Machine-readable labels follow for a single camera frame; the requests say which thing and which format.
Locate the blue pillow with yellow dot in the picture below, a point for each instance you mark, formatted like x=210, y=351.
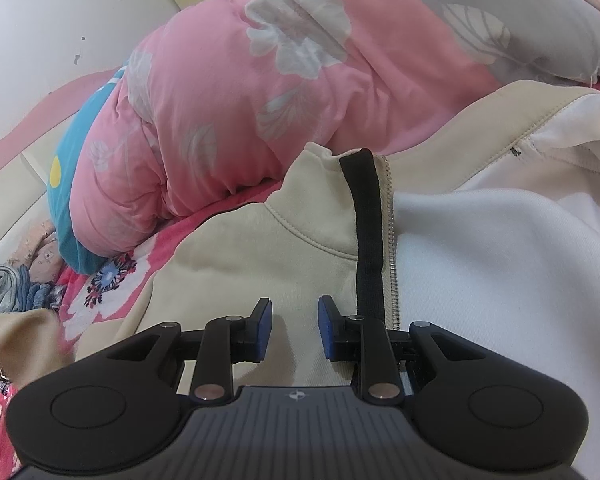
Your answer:
x=70, y=200

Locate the pink and grey floral quilt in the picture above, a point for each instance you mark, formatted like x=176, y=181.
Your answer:
x=280, y=85

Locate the pink and white padded headboard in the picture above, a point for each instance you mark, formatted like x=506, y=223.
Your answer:
x=20, y=160

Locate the pile of blue grey clothes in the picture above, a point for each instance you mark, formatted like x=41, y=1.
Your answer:
x=10, y=290

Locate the pink floral bed blanket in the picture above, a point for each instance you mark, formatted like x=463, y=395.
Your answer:
x=180, y=230

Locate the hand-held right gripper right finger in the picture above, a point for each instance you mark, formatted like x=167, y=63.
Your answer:
x=325, y=327

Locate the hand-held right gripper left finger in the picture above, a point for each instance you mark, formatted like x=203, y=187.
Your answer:
x=265, y=327

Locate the beige zip jacket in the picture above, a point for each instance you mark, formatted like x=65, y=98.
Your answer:
x=480, y=260

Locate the pale pink floral cloth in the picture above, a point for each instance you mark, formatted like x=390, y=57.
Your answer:
x=35, y=250

